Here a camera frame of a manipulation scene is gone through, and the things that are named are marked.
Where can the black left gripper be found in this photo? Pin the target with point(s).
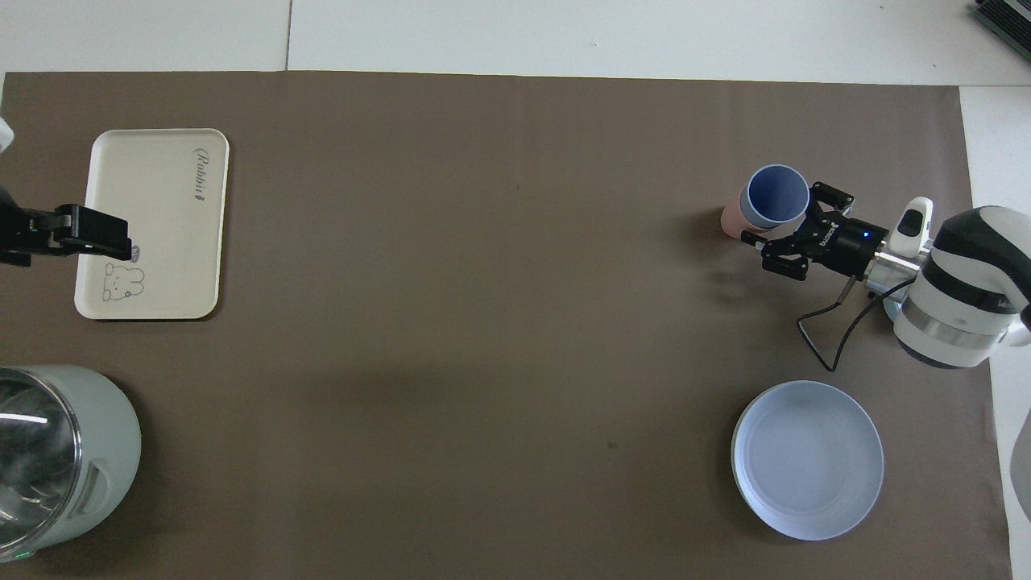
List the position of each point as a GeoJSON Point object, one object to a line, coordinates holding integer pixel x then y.
{"type": "Point", "coordinates": [28, 234]}

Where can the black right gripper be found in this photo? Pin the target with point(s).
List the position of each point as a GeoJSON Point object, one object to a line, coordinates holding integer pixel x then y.
{"type": "Point", "coordinates": [850, 246]}

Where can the dark blue plastic cup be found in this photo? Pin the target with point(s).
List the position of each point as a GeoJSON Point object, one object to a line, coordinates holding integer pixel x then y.
{"type": "Point", "coordinates": [773, 193]}

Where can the pink plastic cup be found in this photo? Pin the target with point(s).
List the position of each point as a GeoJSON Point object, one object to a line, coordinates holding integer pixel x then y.
{"type": "Point", "coordinates": [731, 219]}

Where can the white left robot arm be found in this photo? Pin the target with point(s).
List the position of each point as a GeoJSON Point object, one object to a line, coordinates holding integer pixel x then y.
{"type": "Point", "coordinates": [4, 135]}

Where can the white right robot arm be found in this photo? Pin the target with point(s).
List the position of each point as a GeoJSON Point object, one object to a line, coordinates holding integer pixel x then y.
{"type": "Point", "coordinates": [966, 282]}

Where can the cream tray with rabbit print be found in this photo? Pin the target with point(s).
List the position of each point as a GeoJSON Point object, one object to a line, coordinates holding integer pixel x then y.
{"type": "Point", "coordinates": [153, 242]}

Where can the light blue bowl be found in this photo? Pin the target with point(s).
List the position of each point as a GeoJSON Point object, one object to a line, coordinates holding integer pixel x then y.
{"type": "Point", "coordinates": [892, 310]}

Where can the pale green electric pot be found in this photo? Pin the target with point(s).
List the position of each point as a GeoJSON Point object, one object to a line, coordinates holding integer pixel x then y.
{"type": "Point", "coordinates": [109, 451]}

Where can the glass pot lid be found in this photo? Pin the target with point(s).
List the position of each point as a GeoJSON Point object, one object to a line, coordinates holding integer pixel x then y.
{"type": "Point", "coordinates": [32, 451]}

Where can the blue round plate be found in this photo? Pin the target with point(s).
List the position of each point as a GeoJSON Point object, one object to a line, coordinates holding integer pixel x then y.
{"type": "Point", "coordinates": [805, 459]}

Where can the dark ribbed device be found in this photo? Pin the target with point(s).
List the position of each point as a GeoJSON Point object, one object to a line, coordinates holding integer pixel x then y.
{"type": "Point", "coordinates": [1007, 16]}

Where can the brown table mat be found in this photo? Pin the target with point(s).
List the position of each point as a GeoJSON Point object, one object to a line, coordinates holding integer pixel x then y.
{"type": "Point", "coordinates": [483, 322]}

